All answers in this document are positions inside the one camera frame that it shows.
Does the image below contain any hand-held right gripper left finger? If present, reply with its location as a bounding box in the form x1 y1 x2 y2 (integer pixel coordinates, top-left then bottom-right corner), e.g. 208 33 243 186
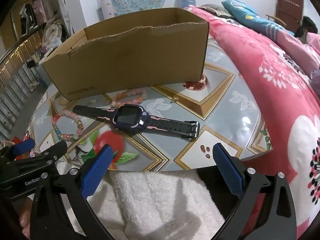
29 144 114 240

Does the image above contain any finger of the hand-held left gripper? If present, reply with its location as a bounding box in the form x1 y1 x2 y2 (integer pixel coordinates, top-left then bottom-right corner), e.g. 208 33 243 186
0 139 36 161
14 140 68 171

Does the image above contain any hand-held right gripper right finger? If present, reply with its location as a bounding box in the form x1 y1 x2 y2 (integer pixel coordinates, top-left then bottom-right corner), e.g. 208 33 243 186
212 142 298 240

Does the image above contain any pink multicolour bead bracelet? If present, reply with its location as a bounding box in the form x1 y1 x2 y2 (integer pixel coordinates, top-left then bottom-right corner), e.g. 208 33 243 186
51 109 84 140

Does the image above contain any purple and black smartwatch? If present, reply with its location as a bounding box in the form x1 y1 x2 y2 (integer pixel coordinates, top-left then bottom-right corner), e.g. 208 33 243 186
72 104 200 139

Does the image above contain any orange bead bracelet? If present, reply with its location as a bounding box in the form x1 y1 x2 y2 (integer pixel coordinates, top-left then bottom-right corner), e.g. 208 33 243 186
110 89 148 108

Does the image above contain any brown cardboard box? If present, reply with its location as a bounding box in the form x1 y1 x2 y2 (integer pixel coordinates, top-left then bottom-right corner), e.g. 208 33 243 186
41 7 209 101

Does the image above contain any person's left hand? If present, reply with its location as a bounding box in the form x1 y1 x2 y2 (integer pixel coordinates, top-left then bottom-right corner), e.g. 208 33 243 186
19 197 34 236

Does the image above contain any fruit print tablecloth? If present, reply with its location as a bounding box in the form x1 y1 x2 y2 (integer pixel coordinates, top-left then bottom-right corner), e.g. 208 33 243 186
24 37 273 173

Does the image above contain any white fleece garment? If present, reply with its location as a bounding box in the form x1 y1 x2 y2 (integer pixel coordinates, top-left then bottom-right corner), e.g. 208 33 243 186
55 160 225 240

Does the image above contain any metal stair railing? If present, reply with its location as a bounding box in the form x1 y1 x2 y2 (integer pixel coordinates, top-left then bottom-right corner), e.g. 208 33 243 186
0 25 45 135

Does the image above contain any red floral blanket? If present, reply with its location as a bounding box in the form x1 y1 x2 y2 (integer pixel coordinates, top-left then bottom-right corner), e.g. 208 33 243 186
186 5 320 240

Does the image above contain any pile of clothes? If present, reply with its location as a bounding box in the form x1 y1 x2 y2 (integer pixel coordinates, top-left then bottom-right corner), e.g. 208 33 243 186
41 17 68 55

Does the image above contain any blue printed pillow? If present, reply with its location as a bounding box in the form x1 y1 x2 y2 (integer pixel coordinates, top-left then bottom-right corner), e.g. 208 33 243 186
221 0 295 37

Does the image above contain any wooden chair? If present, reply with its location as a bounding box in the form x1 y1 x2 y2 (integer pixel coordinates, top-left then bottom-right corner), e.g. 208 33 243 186
266 14 287 27

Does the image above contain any brown wooden door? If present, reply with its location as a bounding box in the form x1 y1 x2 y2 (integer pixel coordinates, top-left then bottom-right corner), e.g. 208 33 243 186
275 0 304 27

